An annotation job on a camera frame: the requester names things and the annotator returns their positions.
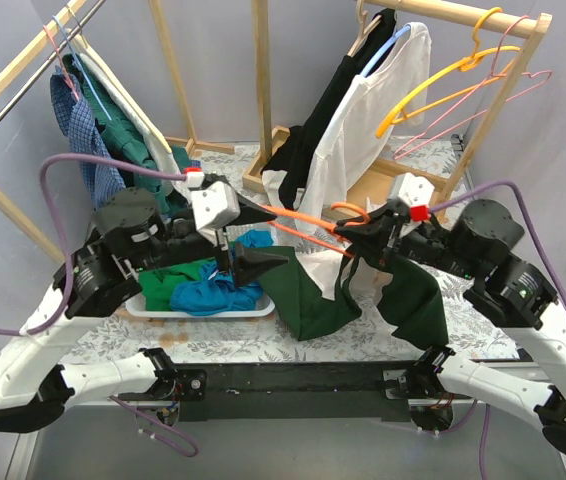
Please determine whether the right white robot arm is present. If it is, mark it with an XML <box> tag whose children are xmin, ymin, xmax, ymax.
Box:
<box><xmin>335</xmin><ymin>199</ymin><xmax>566</xmax><ymax>455</ymax></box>

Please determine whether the left wooden clothes rack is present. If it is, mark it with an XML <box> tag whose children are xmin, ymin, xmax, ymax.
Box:
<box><xmin>0</xmin><ymin>0</ymin><xmax>237</xmax><ymax>266</ymax></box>

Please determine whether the cream plastic hanger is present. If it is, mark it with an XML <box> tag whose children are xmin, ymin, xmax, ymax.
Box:
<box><xmin>62</xmin><ymin>32</ymin><xmax>174</xmax><ymax>154</ymax></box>

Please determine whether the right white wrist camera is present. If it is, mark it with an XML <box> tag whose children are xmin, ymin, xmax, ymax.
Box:
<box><xmin>388</xmin><ymin>173</ymin><xmax>435</xmax><ymax>238</ymax></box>

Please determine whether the black t shirt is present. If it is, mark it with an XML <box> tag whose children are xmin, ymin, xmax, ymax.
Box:
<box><xmin>261</xmin><ymin>8</ymin><xmax>396</xmax><ymax>209</ymax></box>

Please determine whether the pink wire hanger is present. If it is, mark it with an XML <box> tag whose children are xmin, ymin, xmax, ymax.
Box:
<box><xmin>393</xmin><ymin>14</ymin><xmax>554</xmax><ymax>161</ymax></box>

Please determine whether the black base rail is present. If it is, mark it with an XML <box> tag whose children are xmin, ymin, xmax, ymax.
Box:
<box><xmin>119</xmin><ymin>361</ymin><xmax>447</xmax><ymax>422</ymax></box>

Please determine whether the yellow hanger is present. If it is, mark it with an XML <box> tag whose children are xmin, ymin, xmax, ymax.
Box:
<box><xmin>375</xmin><ymin>7</ymin><xmax>503</xmax><ymax>139</ymax></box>

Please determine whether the white plastic basket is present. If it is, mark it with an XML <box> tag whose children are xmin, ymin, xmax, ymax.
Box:
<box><xmin>125</xmin><ymin>229</ymin><xmax>276</xmax><ymax>319</ymax></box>

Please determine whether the blue wire hanger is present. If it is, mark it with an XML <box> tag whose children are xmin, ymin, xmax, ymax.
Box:
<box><xmin>52</xmin><ymin>15</ymin><xmax>112</xmax><ymax>121</ymax></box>

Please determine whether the blue checked shirt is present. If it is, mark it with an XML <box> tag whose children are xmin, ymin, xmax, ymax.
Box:
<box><xmin>49</xmin><ymin>67</ymin><xmax>125</xmax><ymax>210</ymax></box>

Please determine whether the pink hanger on left rack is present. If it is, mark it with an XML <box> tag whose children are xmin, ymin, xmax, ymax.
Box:
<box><xmin>43</xmin><ymin>25</ymin><xmax>80</xmax><ymax>101</ymax></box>

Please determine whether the wooden clothes rack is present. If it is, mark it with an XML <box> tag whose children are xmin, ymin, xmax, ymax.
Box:
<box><xmin>0</xmin><ymin>0</ymin><xmax>237</xmax><ymax>266</ymax></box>
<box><xmin>242</xmin><ymin>1</ymin><xmax>552</xmax><ymax>205</ymax></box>

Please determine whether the orange hanger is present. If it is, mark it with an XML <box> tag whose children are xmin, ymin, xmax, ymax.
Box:
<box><xmin>262</xmin><ymin>202</ymin><xmax>371</xmax><ymax>258</ymax></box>

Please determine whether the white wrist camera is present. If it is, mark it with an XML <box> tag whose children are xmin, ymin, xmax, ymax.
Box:
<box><xmin>191</xmin><ymin>181</ymin><xmax>240</xmax><ymax>246</ymax></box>
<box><xmin>388</xmin><ymin>173</ymin><xmax>435</xmax><ymax>238</ymax></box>

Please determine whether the right wooden clothes rack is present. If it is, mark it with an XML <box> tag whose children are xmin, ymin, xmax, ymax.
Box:
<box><xmin>242</xmin><ymin>1</ymin><xmax>552</xmax><ymax>205</ymax></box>

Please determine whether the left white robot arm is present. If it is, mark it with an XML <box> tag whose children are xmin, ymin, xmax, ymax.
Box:
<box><xmin>0</xmin><ymin>181</ymin><xmax>285</xmax><ymax>433</ymax></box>

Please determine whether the white t shirt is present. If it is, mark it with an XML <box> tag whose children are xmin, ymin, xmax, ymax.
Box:
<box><xmin>297</xmin><ymin>22</ymin><xmax>432</xmax><ymax>217</ymax></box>

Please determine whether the wooden hanger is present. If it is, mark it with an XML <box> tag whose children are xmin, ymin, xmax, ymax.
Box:
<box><xmin>347</xmin><ymin>0</ymin><xmax>381</xmax><ymax>57</ymax></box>

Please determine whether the white textured garment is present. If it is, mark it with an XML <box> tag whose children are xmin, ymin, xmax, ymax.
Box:
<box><xmin>79</xmin><ymin>47</ymin><xmax>181</xmax><ymax>174</ymax></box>

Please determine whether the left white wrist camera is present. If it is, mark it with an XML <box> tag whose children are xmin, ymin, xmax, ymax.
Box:
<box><xmin>191</xmin><ymin>181</ymin><xmax>240</xmax><ymax>246</ymax></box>

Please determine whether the teal blue t shirt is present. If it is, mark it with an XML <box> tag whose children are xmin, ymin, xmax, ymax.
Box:
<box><xmin>170</xmin><ymin>258</ymin><xmax>264</xmax><ymax>317</ymax></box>

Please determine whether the dark green ruffled garment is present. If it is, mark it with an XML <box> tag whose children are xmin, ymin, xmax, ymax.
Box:
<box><xmin>62</xmin><ymin>54</ymin><xmax>188</xmax><ymax>215</ymax></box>

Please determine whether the dark green t shirt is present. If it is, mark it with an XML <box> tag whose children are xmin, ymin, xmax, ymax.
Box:
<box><xmin>259</xmin><ymin>246</ymin><xmax>449</xmax><ymax>350</ymax></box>

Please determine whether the light blue hanger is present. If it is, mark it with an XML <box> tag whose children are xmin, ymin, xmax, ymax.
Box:
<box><xmin>359</xmin><ymin>24</ymin><xmax>411</xmax><ymax>78</ymax></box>

